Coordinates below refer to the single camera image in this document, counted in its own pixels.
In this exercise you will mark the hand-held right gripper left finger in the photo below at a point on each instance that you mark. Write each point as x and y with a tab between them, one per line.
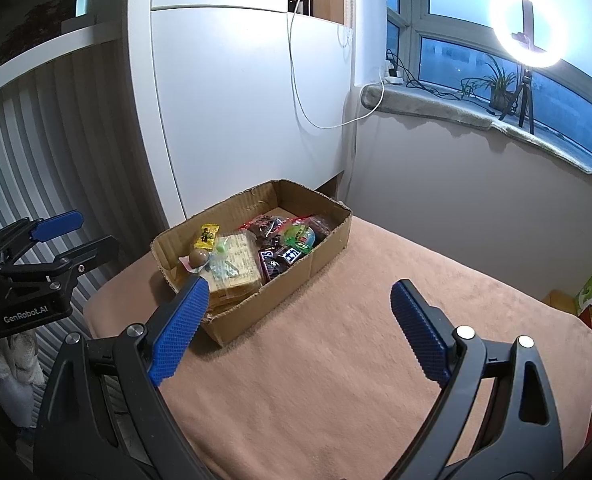
178	330

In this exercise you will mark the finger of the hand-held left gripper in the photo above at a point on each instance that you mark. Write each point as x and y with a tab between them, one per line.
58	224
88	255

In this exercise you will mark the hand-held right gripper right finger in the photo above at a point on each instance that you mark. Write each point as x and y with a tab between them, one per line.
420	330

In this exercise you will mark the chocolate ball candy pink wrapper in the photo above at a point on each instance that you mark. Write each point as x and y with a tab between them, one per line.
198	258

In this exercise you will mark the clear cracker packet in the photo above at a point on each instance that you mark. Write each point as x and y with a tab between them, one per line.
241	270

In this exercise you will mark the brown chocolate bar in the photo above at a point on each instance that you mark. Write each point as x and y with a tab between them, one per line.
292	255
271	265

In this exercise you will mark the cardboard box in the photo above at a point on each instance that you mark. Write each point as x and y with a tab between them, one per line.
286	290

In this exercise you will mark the red-ended brownie packet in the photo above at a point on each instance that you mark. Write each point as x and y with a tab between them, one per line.
266	225
318	227

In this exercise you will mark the yellow ball candy green wrapper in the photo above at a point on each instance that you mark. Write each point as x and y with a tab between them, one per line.
299	236

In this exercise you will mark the white slatted panel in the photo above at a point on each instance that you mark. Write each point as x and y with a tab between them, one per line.
76	160

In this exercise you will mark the low red box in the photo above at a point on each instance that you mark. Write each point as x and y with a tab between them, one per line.
588	317

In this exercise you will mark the white wardrobe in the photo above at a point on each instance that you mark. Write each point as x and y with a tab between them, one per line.
236	110

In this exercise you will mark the white power strip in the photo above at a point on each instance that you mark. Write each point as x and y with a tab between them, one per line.
393	79

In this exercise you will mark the potted plant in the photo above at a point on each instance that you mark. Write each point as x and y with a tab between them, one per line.
498	87

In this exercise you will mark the black tripod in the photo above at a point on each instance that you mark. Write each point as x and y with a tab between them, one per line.
525	95

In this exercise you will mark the dark bottles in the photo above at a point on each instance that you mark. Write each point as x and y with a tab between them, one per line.
301	5

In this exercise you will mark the window frame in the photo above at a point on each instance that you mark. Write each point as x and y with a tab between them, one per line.
415	15

